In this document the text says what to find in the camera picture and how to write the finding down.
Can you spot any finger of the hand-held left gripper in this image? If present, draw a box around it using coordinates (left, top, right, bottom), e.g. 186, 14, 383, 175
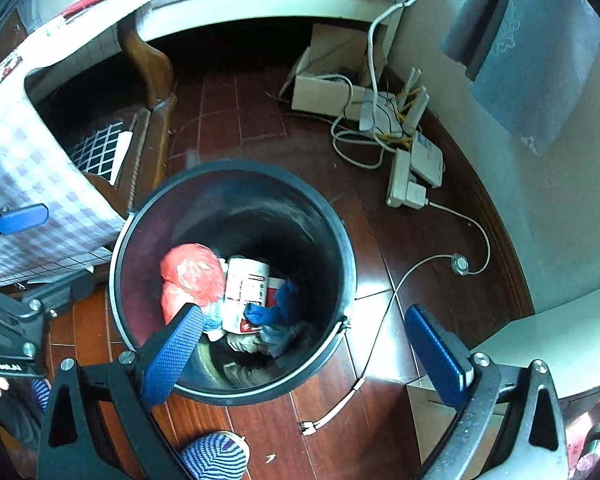
0, 282, 48, 346
0, 202, 50, 266

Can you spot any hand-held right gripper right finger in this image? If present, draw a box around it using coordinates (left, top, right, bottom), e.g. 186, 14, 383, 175
404, 304, 573, 480

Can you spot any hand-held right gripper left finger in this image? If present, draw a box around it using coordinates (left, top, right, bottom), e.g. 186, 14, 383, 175
36, 304, 206, 480

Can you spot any red plastic bag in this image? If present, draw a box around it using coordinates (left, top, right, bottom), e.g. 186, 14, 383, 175
160, 243, 227, 326

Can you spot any red and white carton box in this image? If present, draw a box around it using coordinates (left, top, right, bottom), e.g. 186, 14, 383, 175
223, 256, 283, 335

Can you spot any blue cloth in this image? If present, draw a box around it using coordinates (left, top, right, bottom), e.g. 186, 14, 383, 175
244, 280, 306, 356

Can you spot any black trash bin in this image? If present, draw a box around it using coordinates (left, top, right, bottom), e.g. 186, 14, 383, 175
109, 159, 357, 407

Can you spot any purple checkered tablecloth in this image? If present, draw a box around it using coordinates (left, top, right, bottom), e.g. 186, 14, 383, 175
0, 0, 167, 286

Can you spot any black white grid cloth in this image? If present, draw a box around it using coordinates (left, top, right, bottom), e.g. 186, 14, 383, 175
70, 122, 135, 186

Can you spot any white power strip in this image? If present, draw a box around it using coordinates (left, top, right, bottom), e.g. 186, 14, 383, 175
385, 150, 428, 209

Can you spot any white modem box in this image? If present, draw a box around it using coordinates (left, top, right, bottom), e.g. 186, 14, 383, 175
410, 132, 446, 188

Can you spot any brown wooden chair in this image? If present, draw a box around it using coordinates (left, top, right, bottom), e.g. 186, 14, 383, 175
117, 22, 178, 211

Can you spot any white router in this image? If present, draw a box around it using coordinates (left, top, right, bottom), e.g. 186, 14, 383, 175
357, 67, 431, 133

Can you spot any cardboard box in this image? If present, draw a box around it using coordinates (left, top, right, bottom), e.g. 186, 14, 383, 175
279, 22, 388, 116

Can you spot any blue grey curtain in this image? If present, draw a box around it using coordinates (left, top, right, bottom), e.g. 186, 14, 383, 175
440, 0, 600, 156

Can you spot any thin white charging cable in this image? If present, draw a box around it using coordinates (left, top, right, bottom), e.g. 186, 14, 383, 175
300, 200, 491, 433

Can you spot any looped white cable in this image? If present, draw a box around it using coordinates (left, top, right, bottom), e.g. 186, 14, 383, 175
330, 75, 416, 171

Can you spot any thick white cable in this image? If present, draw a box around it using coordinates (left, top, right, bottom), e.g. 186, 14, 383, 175
367, 0, 438, 111

